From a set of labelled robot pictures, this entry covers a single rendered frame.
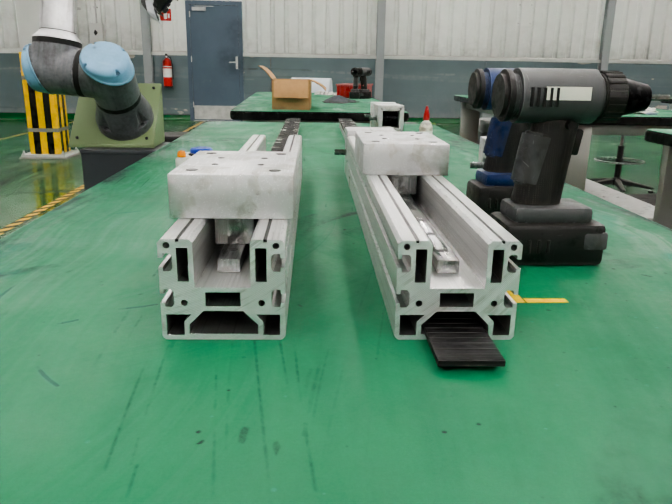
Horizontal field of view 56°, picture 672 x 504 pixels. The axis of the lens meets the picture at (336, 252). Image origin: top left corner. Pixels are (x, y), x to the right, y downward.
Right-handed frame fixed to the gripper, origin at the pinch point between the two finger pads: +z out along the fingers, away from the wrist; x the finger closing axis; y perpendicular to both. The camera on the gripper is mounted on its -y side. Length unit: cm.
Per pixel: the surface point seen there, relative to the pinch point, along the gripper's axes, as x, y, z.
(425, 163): 22, -46, 123
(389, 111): -28, 62, 40
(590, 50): -680, 913, -284
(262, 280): 46, -72, 132
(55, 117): 50, 320, -459
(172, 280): 51, -74, 127
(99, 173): 51, 3, 22
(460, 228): 31, -60, 138
